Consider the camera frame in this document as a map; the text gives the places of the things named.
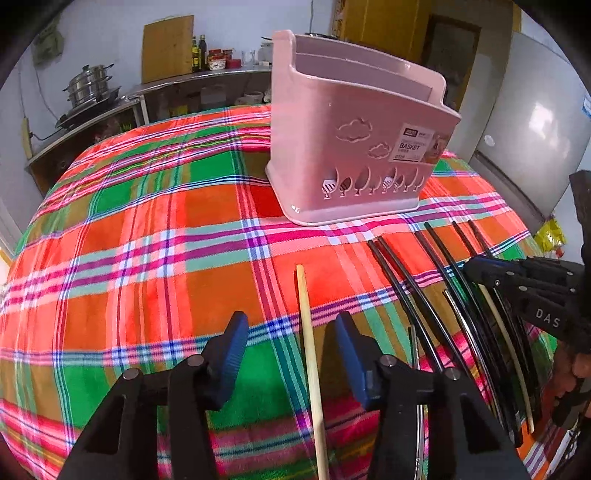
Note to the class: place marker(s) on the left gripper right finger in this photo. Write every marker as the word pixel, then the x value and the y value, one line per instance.
pixel 383 383

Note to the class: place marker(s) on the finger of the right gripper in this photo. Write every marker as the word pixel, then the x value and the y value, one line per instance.
pixel 495 271
pixel 523 294

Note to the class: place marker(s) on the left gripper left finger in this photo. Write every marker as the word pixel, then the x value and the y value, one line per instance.
pixel 202 382

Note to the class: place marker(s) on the black chopstick four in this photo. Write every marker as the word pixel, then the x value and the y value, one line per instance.
pixel 501 379

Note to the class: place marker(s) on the thin metal chopstick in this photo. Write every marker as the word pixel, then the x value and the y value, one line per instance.
pixel 456 433

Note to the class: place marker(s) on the black chopstick two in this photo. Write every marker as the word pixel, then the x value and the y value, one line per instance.
pixel 426 308

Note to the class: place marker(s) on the black chopstick three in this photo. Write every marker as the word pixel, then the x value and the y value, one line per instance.
pixel 467 326

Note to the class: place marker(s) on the black chopstick one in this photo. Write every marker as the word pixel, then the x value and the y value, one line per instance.
pixel 406 309

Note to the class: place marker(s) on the steel kitchen counter table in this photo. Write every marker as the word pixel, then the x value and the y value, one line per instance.
pixel 192 93

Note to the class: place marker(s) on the right human hand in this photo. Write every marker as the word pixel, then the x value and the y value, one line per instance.
pixel 569 366

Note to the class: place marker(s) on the silver refrigerator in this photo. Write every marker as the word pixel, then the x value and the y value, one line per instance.
pixel 537 132

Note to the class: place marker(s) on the colourful plaid tablecloth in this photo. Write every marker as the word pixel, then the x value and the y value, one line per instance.
pixel 152 239

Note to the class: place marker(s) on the pink plastic utensil basket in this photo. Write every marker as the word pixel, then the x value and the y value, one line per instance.
pixel 354 132

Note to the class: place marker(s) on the wooden side shelf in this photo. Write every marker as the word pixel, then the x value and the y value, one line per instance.
pixel 50 163

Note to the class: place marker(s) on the yellow wooden door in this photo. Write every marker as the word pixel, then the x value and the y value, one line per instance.
pixel 397 27

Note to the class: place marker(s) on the black induction cooker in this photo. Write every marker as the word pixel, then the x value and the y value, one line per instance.
pixel 88 110

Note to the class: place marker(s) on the stainless steel steamer pot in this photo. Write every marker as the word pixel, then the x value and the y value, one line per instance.
pixel 89 84

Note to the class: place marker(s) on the red lidded jar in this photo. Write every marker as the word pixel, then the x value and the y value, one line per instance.
pixel 233 63

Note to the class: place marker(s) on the dark oil bottle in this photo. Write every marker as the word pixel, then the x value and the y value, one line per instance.
pixel 202 53

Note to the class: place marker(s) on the wooden cutting board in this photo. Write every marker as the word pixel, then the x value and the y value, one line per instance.
pixel 166 48

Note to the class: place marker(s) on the green hanging cloth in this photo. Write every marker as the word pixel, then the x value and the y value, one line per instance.
pixel 48 45

